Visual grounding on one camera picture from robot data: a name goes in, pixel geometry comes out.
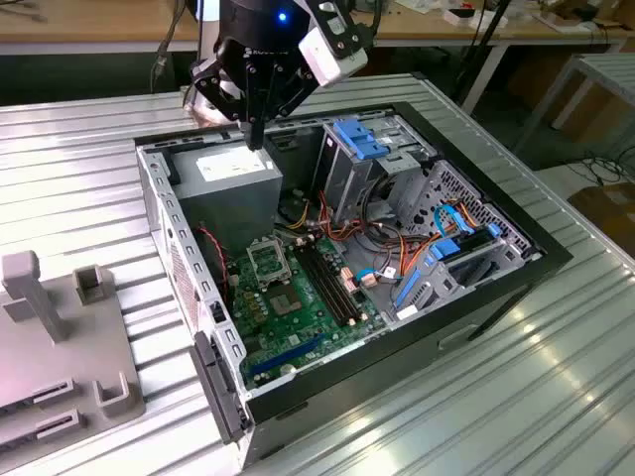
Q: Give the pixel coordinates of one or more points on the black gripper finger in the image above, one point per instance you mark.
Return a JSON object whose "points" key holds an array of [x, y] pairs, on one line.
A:
{"points": [[292, 91], [218, 89]]}

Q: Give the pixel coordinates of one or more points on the blue drive cage latch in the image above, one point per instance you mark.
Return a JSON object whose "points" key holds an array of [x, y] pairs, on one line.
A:
{"points": [[354, 136]]}

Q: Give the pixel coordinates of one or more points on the white PSU label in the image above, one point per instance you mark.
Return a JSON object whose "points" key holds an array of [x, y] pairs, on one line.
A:
{"points": [[228, 166]]}

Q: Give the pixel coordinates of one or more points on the long wooden desk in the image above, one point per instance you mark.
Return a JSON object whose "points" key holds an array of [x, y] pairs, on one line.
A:
{"points": [[139, 20]]}

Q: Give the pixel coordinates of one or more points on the grey metal drive cage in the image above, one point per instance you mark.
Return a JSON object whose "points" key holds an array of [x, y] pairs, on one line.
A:
{"points": [[347, 183]]}

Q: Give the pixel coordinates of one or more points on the grey power supply unit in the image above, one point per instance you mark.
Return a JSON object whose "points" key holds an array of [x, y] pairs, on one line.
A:
{"points": [[228, 208]]}

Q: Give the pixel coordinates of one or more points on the grey perforated disk bay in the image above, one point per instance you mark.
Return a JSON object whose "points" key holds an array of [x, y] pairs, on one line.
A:
{"points": [[456, 183]]}

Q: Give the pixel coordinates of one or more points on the black RAM slot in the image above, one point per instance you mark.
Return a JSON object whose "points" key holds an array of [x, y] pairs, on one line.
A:
{"points": [[325, 283], [319, 285], [332, 280], [339, 278]]}

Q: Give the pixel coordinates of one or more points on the white flat box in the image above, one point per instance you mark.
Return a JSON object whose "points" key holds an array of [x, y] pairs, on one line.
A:
{"points": [[471, 20]]}

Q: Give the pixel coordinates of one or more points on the white SATA port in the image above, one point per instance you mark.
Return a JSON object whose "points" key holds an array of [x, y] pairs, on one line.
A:
{"points": [[352, 286]]}

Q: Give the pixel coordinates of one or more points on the green motherboard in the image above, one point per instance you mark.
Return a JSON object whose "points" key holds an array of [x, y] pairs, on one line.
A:
{"points": [[292, 327]]}

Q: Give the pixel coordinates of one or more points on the blue expansion slot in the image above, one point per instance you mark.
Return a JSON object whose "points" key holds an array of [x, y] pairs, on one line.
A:
{"points": [[288, 356]]}

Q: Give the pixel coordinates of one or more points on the silver coin battery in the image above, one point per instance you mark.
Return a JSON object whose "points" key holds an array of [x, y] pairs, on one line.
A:
{"points": [[287, 370]]}

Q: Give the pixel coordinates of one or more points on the grey parts rack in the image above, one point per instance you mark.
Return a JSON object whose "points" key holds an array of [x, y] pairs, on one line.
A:
{"points": [[74, 347]]}

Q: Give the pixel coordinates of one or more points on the black PC case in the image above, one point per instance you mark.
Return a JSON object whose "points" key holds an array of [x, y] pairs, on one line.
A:
{"points": [[397, 377]]}

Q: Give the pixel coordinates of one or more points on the slatted side table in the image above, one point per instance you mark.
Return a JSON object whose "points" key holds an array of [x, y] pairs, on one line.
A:
{"points": [[610, 67]]}

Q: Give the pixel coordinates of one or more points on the brown cardboard box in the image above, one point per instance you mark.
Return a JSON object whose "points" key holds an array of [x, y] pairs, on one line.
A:
{"points": [[610, 213]]}

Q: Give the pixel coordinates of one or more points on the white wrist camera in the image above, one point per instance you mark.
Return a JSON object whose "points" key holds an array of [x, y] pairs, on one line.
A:
{"points": [[327, 54]]}

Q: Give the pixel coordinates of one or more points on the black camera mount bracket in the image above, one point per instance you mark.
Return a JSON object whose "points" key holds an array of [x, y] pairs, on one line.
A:
{"points": [[354, 42]]}

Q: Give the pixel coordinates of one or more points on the blue plastic carrier rail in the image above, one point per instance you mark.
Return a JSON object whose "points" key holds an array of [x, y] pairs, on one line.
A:
{"points": [[412, 285]]}

